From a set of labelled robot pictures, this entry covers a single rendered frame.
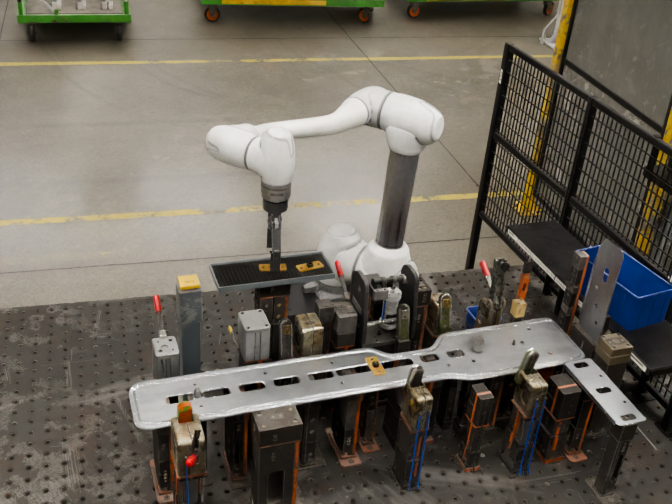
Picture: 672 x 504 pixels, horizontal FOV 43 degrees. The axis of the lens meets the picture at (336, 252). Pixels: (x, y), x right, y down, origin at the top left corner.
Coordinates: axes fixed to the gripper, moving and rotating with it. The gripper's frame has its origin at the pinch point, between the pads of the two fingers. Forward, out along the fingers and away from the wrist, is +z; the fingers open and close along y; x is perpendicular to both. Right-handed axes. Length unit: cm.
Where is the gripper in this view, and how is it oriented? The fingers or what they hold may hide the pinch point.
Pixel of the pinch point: (273, 255)
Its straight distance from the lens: 262.9
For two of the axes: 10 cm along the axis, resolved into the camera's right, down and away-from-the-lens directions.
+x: 9.9, -0.1, 1.6
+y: 1.4, 5.2, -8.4
